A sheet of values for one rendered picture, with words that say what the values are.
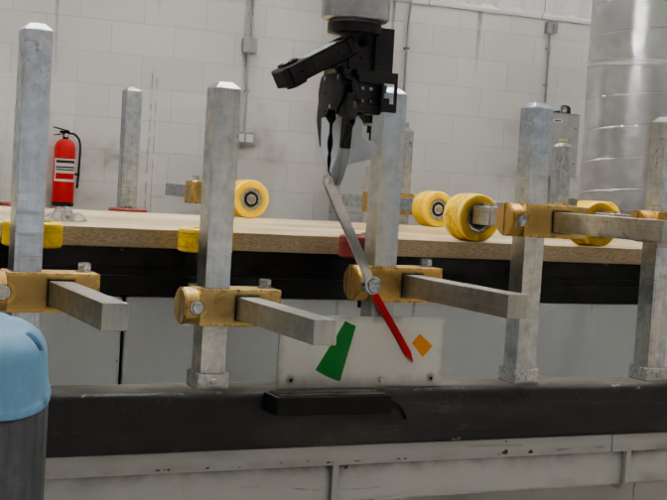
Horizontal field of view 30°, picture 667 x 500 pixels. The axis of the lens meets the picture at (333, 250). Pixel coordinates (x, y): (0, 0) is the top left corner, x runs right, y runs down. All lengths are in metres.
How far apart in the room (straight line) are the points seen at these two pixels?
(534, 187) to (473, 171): 8.01
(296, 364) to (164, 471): 0.23
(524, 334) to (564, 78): 8.47
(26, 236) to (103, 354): 0.33
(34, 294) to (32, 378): 0.69
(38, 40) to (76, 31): 7.33
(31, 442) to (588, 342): 1.48
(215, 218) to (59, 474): 0.38
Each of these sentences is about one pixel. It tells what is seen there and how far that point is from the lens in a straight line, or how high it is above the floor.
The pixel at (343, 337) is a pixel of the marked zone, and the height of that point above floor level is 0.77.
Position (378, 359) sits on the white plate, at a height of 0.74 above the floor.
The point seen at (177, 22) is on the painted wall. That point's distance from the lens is 9.06.
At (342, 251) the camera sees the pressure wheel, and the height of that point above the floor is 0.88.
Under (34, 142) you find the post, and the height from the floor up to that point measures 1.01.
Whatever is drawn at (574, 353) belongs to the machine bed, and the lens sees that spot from 2.22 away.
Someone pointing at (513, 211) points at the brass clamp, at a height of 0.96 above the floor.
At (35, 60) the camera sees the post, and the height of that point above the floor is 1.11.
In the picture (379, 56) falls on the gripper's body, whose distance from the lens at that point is 1.65.
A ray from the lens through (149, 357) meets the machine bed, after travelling 1.86.
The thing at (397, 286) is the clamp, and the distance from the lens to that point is 1.76.
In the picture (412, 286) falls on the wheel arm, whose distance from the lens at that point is 1.74.
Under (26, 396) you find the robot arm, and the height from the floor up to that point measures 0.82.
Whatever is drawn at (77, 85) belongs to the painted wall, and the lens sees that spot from 8.88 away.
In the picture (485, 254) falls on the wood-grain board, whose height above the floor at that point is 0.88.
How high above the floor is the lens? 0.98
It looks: 3 degrees down
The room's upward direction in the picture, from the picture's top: 4 degrees clockwise
